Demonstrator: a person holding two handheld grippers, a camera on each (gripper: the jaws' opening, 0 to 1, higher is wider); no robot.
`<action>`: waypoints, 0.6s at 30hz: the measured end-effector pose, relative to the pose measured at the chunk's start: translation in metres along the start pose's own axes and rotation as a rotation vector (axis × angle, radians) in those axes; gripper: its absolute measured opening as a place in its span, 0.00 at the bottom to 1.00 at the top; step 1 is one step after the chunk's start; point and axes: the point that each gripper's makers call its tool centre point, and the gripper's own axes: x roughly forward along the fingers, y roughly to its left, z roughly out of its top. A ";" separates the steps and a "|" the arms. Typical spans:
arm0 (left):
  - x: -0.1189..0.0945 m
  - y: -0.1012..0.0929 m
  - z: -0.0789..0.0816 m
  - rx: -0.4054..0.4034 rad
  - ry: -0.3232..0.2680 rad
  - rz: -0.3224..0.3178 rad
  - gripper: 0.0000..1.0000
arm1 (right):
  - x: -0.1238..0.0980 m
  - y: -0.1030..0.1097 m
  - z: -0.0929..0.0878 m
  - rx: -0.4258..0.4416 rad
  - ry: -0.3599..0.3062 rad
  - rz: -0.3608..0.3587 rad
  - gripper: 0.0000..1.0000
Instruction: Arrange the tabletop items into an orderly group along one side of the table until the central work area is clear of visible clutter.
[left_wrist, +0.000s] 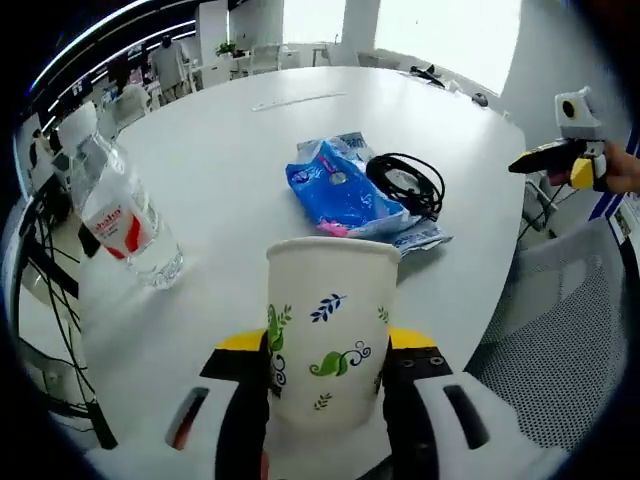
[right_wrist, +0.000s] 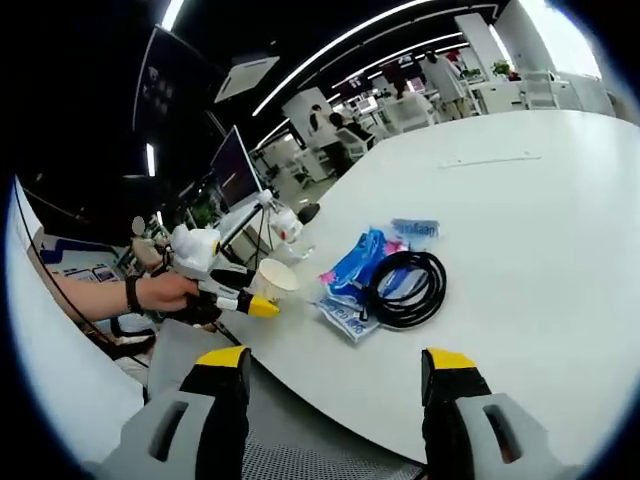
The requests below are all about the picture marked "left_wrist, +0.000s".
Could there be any grey mesh office chair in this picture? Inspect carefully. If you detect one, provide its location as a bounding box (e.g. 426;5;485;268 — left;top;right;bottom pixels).
464;219;634;454

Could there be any leaf print paper cup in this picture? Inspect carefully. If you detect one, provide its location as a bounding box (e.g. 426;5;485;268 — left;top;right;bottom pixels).
265;237;403;434

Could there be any white table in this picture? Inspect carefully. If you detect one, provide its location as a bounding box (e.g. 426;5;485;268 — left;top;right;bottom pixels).
74;64;529;461

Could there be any person's right hand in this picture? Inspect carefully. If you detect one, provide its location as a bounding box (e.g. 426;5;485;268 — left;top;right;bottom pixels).
602;142;640;194

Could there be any white blue printed bag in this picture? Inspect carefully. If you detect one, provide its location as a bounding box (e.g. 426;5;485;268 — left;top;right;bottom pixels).
297;130;454;251

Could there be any white blue display board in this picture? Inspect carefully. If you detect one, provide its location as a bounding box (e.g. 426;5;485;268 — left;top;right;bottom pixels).
589;189;640;249

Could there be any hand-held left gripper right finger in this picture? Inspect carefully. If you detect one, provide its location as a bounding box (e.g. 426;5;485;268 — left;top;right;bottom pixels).
382;324;566;480

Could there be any white mesh office chair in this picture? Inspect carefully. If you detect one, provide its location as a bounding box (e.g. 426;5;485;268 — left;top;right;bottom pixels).
249;43;281;74

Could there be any clear plastic water bottle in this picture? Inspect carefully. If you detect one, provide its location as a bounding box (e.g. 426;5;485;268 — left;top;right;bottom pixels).
58;102;185;291

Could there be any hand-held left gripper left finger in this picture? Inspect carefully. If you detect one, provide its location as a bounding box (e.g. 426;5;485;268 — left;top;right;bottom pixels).
85;328;274;480

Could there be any black cable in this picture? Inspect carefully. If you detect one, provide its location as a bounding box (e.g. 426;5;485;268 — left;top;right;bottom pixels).
365;152;446;222

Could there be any blue plastic packet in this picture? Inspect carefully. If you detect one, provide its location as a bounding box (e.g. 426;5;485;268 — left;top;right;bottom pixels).
285;139;401;236

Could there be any black gadget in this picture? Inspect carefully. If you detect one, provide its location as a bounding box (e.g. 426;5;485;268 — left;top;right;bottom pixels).
409;63;446;86

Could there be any white table cable cover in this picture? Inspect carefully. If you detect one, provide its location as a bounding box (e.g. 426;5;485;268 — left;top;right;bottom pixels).
252;91;349;113

